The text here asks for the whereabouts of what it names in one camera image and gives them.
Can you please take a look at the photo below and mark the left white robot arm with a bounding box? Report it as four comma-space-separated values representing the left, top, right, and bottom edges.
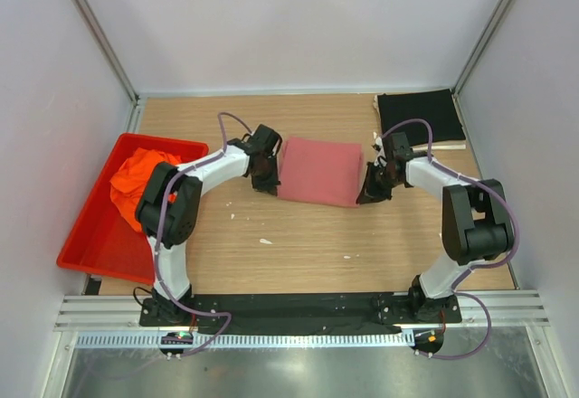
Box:
136, 124, 282, 327

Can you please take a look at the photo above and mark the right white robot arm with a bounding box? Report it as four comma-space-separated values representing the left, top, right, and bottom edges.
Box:
356, 133, 515, 322

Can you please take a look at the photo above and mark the orange t shirt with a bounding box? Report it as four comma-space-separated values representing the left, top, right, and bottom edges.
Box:
109, 147, 182, 232

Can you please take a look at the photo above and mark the white slotted cable duct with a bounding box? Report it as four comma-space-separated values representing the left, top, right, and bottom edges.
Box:
75, 330, 414, 350

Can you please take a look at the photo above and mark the red plastic bin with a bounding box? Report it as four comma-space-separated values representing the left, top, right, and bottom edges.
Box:
57, 133, 209, 285

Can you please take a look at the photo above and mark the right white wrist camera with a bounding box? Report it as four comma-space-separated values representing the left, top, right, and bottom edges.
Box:
372, 133, 386, 167

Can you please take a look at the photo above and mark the pink polo t shirt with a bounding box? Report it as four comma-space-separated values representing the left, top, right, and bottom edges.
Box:
278, 137, 365, 208

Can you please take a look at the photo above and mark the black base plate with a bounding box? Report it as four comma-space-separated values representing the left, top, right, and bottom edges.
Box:
139, 292, 462, 335

